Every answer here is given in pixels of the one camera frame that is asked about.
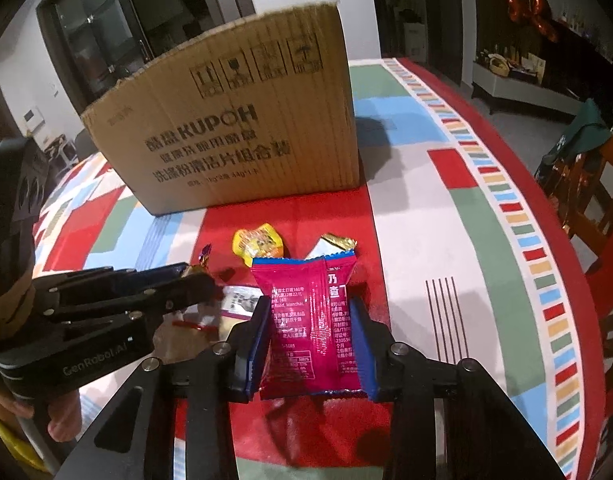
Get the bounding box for white gold snack wrapper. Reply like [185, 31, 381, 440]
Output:
[311, 232, 358, 260]

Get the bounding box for yellow wrapped candy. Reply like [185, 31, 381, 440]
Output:
[231, 222, 286, 268]

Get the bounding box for dark tall cabinet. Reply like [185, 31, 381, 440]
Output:
[421, 0, 477, 86]

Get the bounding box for wooden chair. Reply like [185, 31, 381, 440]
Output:
[533, 130, 613, 281]

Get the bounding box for cardboard box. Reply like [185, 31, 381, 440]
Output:
[80, 2, 363, 218]

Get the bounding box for paper bag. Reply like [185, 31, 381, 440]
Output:
[399, 10, 429, 63]

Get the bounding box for golden snack packet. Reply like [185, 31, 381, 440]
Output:
[154, 310, 237, 368]

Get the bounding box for green cloth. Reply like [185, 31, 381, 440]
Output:
[541, 99, 613, 166]

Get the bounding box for pink snack packet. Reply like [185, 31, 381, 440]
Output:
[250, 252, 363, 402]

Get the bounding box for colourful checked tablecloth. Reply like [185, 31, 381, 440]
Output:
[34, 57, 609, 480]

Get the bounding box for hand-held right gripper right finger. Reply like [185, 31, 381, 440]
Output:
[349, 296, 533, 480]

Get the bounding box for purple gold candy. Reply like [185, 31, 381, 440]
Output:
[184, 243, 213, 278]

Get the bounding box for cluttered shoe rack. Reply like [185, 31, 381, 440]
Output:
[39, 135, 77, 166]

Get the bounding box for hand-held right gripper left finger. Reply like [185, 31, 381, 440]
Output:
[51, 295, 273, 480]

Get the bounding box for dark framed glass sliding door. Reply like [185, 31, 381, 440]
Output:
[35, 0, 260, 111]

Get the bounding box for person's left hand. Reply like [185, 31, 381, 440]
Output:
[0, 387, 84, 443]

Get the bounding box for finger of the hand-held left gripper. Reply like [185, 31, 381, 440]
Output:
[50, 276, 225, 327]
[34, 261, 208, 297]

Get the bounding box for grey dining chair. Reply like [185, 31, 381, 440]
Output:
[74, 129, 100, 158]

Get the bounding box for white low sideboard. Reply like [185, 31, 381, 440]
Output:
[471, 65, 594, 121]

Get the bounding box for red foil balloons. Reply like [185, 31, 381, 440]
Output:
[506, 0, 562, 43]

